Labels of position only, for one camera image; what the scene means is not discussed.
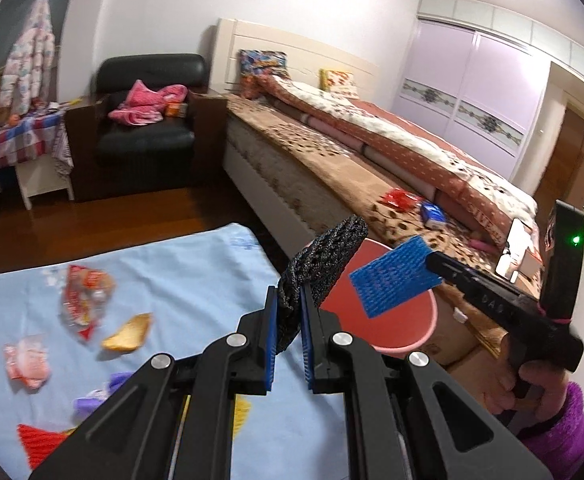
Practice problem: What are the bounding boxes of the hanging printed white jacket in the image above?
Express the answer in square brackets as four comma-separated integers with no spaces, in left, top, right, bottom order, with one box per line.
[0,0,55,116]

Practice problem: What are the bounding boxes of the purple wrapper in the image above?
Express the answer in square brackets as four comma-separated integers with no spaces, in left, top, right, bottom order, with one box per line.
[73,372,133,416]

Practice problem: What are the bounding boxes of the yellow flowered pillow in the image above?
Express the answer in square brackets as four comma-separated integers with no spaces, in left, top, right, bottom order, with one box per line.
[320,68,360,99]

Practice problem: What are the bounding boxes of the red clear bread wrapper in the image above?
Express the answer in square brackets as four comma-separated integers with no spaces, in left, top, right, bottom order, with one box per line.
[61,265,116,343]

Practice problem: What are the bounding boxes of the pink clothes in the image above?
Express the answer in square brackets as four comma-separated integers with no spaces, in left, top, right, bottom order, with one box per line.
[109,80,189,126]

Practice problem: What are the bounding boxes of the pink snack wrapper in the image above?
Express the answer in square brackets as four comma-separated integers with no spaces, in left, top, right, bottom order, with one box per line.
[3,335,52,390]

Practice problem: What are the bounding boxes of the red snack packet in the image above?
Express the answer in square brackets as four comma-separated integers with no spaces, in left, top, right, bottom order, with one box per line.
[381,188,423,210]

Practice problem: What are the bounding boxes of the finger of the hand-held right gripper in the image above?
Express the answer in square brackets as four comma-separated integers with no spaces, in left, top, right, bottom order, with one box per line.
[349,236,472,319]

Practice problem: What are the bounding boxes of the red foam net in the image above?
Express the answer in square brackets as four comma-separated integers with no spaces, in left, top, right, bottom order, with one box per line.
[17,424,75,470]

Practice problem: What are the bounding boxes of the white red small box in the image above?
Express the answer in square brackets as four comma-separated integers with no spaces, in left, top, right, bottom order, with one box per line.
[519,247,543,277]

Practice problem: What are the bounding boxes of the brown leaf-patterned blanket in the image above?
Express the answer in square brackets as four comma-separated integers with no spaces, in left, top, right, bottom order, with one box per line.
[228,95,540,351]

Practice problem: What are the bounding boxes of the table with checkered cloth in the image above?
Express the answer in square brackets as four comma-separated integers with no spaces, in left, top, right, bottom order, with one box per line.
[0,105,73,177]

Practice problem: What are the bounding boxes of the person's right hand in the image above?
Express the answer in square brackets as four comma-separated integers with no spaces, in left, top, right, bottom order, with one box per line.
[490,360,572,422]

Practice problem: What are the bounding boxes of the red white dotted quilt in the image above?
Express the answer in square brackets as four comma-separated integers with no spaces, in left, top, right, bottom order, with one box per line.
[257,75,538,248]

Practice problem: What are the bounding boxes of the black leather armchair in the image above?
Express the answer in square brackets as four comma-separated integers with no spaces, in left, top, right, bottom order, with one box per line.
[64,54,229,203]

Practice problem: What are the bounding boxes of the white bed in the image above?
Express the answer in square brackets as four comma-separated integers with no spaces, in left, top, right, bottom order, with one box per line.
[214,17,540,361]

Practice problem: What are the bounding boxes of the yellow snack wrapper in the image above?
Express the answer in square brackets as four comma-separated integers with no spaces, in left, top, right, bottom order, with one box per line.
[232,395,253,442]

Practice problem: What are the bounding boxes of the brown wooden door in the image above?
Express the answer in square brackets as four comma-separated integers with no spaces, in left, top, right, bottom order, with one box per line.
[534,100,584,211]

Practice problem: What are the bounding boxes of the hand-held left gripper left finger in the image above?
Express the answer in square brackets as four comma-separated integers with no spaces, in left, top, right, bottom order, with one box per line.
[29,286,280,480]

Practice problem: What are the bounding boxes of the black foam net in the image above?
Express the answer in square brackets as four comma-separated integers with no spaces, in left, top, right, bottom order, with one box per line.
[278,214,370,356]

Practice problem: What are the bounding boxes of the pink plastic bucket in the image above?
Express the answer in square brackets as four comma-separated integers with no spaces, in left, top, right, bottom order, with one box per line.
[319,238,438,356]

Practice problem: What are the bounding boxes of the light blue cloth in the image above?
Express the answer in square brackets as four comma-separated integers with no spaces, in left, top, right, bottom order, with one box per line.
[0,222,353,480]

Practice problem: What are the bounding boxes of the striped hanging cloth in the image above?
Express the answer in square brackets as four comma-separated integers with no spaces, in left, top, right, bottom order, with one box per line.
[52,120,75,177]

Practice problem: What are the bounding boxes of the colourful printed pillow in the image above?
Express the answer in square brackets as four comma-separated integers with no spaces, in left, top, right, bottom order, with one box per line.
[238,50,289,99]

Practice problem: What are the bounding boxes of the smartphone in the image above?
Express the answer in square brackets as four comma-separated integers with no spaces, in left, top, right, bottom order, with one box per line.
[496,218,535,278]

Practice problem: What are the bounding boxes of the piece of bread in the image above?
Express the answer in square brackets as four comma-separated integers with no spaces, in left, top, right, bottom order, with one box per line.
[102,313,153,353]

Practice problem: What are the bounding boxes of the blue tissue pack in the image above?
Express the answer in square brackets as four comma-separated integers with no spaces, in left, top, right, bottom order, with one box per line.
[421,202,446,225]

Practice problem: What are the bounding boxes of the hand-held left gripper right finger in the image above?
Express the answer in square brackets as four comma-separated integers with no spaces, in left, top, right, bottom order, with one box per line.
[299,285,555,480]

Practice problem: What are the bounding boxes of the lilac wardrobe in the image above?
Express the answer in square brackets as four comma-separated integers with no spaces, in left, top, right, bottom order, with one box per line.
[394,0,552,181]

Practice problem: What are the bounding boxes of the white stool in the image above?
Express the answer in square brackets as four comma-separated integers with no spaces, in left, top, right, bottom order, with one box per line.
[14,157,75,211]

